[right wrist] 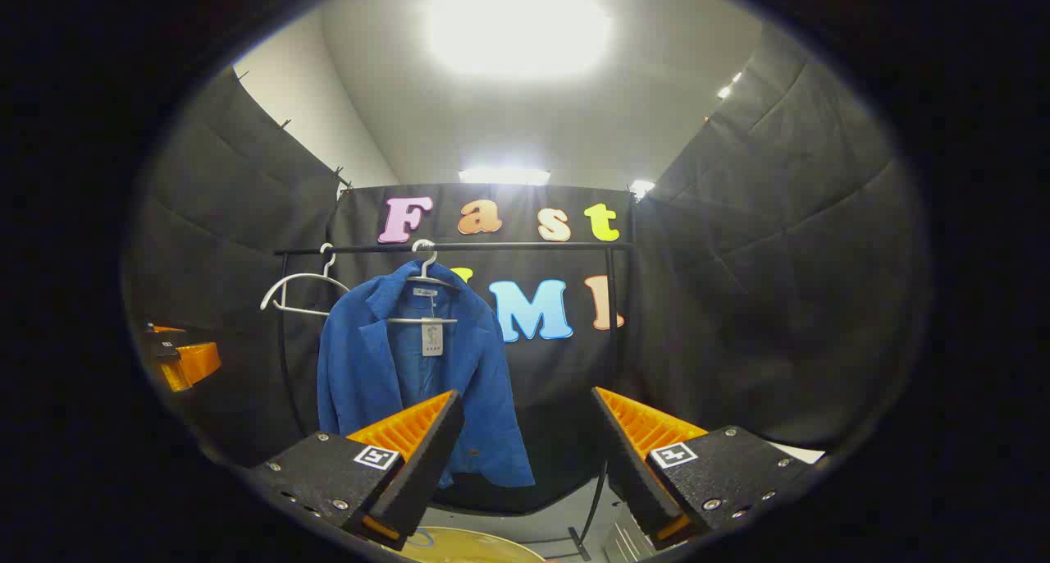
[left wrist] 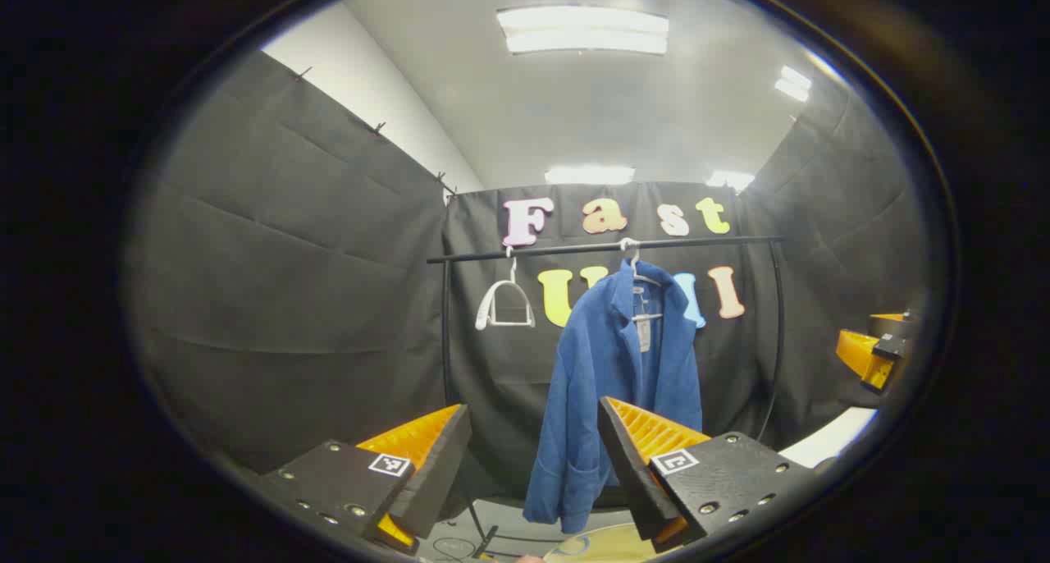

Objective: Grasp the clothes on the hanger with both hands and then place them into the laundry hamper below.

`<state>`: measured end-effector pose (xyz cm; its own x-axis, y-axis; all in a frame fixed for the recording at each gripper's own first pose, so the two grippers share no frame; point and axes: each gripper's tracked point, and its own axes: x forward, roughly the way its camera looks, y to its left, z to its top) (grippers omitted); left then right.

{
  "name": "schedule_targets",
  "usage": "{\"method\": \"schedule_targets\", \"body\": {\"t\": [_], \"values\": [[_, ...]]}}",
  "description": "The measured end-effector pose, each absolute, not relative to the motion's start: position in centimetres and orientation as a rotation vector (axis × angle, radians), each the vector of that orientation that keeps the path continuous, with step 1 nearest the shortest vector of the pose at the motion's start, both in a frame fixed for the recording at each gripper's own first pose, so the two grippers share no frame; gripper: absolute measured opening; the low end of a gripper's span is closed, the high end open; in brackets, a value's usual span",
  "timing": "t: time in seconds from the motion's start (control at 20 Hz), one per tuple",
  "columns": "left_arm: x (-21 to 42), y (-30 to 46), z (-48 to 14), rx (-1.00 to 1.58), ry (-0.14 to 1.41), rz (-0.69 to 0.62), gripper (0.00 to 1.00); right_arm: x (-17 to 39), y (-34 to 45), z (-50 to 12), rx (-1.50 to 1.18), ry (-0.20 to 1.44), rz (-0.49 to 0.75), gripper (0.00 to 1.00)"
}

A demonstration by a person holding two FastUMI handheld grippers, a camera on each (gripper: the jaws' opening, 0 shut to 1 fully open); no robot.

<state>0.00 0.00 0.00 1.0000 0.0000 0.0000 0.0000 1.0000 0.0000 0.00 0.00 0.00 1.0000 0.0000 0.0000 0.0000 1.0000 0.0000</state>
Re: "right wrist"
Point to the cream laundry hamper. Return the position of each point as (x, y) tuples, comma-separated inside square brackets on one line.
[(467, 546)]

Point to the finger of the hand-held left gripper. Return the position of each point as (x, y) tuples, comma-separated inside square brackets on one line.
[(197, 364)]

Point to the white plastic hanger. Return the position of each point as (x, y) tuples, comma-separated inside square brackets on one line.
[(404, 320), (308, 275)]

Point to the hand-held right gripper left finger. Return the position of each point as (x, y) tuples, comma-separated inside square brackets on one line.
[(431, 456)]

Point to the white box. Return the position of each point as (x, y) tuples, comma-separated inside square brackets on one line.
[(800, 454)]

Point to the large ceiling light panel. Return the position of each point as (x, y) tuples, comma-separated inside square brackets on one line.
[(517, 29)]

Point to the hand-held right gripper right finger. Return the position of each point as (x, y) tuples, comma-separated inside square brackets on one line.
[(623, 464)]

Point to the black metal clothes rack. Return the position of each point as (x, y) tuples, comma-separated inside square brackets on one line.
[(525, 245)]

